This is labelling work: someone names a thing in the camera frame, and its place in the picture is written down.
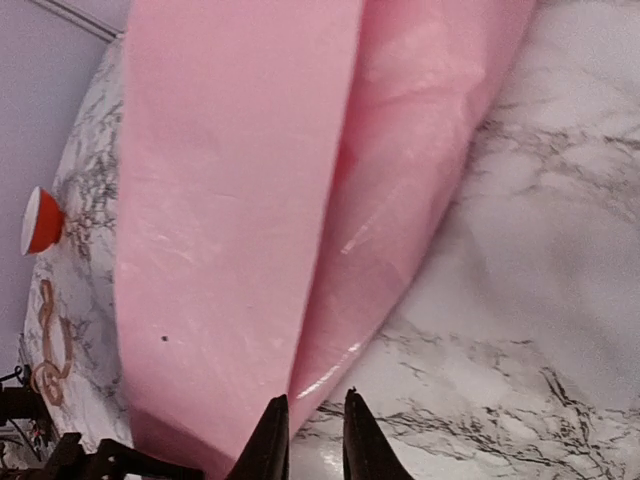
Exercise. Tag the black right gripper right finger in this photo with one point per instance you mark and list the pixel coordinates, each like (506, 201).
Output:
(367, 455)

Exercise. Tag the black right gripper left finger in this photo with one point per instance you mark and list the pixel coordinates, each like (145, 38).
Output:
(266, 454)

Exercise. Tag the beige raffia ribbon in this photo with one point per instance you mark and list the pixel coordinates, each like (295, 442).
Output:
(47, 376)

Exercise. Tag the pink wrapping paper sheet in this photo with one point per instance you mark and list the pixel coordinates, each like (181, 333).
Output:
(284, 166)

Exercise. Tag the white bowl with red outside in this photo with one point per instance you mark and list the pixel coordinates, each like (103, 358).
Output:
(42, 223)

